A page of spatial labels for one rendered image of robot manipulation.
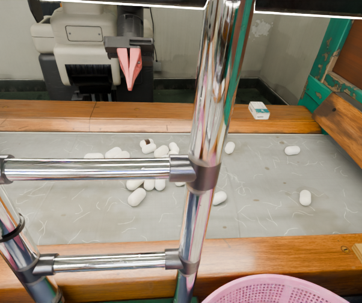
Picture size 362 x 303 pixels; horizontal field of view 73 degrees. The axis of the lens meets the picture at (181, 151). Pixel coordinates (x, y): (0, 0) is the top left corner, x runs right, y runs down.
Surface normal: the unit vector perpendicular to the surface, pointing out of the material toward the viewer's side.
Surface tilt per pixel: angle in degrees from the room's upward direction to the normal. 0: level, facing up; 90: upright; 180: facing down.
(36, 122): 45
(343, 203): 0
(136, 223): 0
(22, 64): 88
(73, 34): 98
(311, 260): 0
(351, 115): 67
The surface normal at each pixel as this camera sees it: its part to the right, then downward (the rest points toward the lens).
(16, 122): 0.11, -0.12
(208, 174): 0.24, 0.61
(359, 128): -0.89, -0.30
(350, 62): -0.99, 0.00
